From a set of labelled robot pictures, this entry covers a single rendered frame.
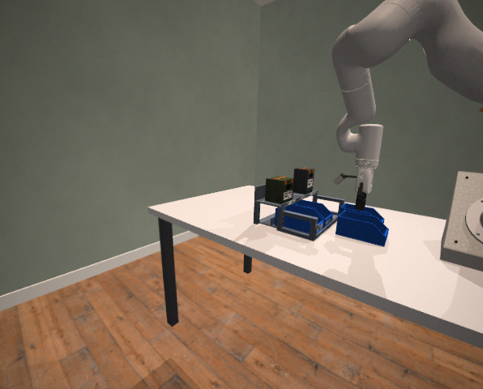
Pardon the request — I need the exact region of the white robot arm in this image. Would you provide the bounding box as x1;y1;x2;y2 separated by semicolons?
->
332;0;483;168

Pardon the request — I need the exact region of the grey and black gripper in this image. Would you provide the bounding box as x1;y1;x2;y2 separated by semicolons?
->
355;166;376;211

